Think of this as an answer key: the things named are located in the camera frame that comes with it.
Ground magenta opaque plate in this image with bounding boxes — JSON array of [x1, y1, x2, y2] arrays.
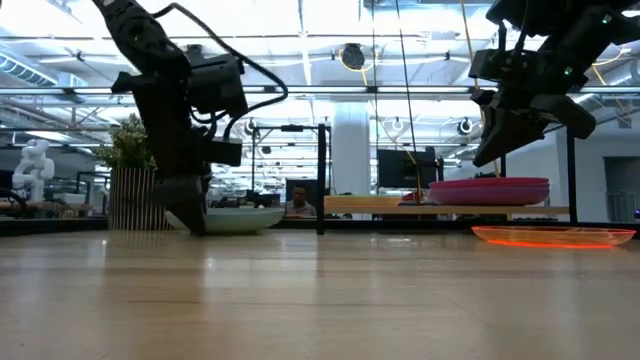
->
[[428, 176, 552, 192]]

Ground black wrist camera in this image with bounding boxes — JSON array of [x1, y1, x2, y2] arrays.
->
[[468, 47, 544, 85], [185, 53, 249, 119]]

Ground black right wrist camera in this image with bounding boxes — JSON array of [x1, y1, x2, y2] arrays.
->
[[468, 47, 544, 85]]

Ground black aluminium table frame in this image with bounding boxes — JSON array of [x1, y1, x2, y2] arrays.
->
[[0, 217, 640, 238]]

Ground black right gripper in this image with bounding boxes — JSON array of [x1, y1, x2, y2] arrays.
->
[[471, 18, 622, 169]]

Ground black metal gantry frame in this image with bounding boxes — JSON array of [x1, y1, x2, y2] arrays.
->
[[251, 123, 333, 209]]

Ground person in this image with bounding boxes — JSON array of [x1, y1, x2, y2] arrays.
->
[[285, 183, 318, 218]]

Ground potted plant in striped pot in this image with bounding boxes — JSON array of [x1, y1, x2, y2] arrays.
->
[[93, 113, 171, 232]]

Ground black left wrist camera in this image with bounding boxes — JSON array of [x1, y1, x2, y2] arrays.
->
[[185, 53, 249, 119]]

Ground purple opaque plate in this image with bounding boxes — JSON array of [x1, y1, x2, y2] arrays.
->
[[429, 186, 551, 207]]

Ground long ceiling light rail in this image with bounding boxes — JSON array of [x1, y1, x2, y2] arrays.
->
[[244, 85, 481, 96]]

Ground pale teal opaque plate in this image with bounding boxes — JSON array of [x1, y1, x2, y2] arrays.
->
[[165, 206, 287, 235]]

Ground black hanging cable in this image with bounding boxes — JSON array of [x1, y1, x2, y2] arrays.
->
[[395, 0, 419, 152]]

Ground wooden shelf with black frame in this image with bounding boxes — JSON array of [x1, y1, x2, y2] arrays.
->
[[315, 123, 579, 237]]

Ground black computer monitor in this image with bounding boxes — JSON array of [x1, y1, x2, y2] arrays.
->
[[376, 147, 438, 191]]

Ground orange transparent plastic plate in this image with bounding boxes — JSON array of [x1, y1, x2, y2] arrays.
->
[[470, 225, 637, 250]]

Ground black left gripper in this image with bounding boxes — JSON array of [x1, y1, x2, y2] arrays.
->
[[110, 71, 245, 237]]

